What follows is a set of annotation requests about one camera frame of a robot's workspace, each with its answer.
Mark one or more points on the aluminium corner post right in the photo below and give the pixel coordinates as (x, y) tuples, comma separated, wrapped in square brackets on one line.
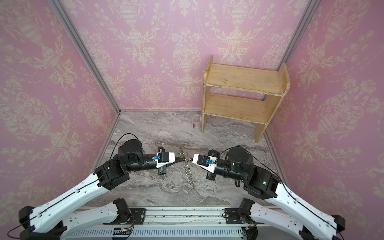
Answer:
[(298, 33)]

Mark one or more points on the aluminium corner post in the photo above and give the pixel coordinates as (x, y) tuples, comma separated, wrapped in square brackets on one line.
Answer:
[(74, 34), (298, 33)]

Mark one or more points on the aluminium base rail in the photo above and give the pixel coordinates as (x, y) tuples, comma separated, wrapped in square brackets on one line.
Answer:
[(196, 223)]

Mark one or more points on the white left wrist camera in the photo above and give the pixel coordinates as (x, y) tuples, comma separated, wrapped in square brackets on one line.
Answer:
[(168, 157)]

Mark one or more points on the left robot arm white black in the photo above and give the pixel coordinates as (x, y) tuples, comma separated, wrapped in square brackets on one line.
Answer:
[(59, 218)]

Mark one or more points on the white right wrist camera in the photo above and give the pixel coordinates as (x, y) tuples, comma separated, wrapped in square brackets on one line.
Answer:
[(201, 161)]

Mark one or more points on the aluminium corner post left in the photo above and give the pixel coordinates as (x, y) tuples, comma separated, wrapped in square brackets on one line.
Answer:
[(74, 34)]

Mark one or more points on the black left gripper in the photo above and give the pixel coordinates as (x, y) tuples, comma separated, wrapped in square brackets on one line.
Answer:
[(162, 170)]

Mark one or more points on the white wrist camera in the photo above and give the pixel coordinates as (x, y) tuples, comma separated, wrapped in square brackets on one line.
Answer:
[(201, 161), (168, 157)]

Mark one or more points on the clear plastic cup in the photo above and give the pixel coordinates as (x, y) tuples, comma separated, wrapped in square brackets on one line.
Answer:
[(196, 120)]

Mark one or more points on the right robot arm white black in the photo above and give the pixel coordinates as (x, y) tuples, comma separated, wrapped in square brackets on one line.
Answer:
[(299, 219)]

